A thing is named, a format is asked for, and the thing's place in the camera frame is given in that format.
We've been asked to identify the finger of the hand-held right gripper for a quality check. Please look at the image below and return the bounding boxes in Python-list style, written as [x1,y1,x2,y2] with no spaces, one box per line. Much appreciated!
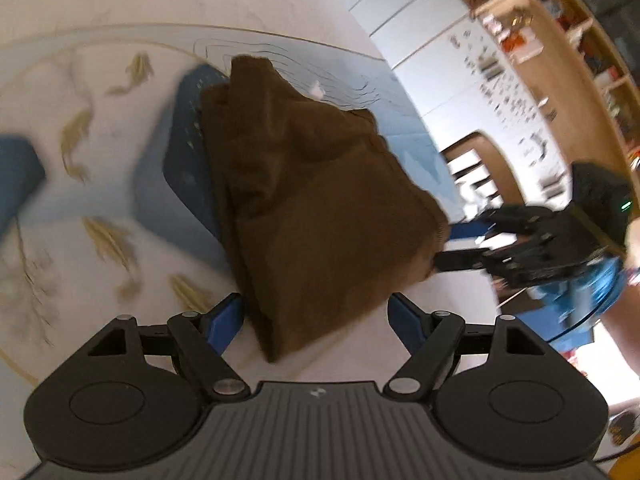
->
[449,205,551,242]
[434,245,543,289]

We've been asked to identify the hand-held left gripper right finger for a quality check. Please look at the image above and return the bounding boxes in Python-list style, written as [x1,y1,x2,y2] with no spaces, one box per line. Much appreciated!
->
[384,292,543,402]

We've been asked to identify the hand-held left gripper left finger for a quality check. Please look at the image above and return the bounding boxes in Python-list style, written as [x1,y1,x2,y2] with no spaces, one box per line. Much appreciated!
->
[87,292,251,402]

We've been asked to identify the brown garment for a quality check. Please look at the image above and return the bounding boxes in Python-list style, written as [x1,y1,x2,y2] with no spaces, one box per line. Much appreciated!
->
[200,55,451,363]

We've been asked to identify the person's right forearm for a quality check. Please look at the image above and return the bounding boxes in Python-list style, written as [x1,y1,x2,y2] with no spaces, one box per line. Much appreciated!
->
[600,220,640,378]

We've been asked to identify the blue cloth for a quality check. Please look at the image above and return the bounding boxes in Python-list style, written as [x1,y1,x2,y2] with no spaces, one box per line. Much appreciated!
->
[520,255,626,351]

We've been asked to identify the large wooden chair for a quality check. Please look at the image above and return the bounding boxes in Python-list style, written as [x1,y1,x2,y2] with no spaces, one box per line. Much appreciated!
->
[440,131,531,226]

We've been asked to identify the cluster of small stickers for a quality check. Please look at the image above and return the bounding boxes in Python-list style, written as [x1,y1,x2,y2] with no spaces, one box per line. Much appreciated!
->
[447,15,561,201]

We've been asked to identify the white cabinets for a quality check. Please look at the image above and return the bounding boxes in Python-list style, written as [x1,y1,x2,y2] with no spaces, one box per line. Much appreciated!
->
[330,0,576,211]

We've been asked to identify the wooden bookshelf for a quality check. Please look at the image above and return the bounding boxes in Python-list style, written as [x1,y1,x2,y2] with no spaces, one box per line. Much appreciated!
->
[470,0,640,161]

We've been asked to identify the printed white blue tablecloth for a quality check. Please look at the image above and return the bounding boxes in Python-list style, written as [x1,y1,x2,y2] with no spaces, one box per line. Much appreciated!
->
[0,0,506,411]

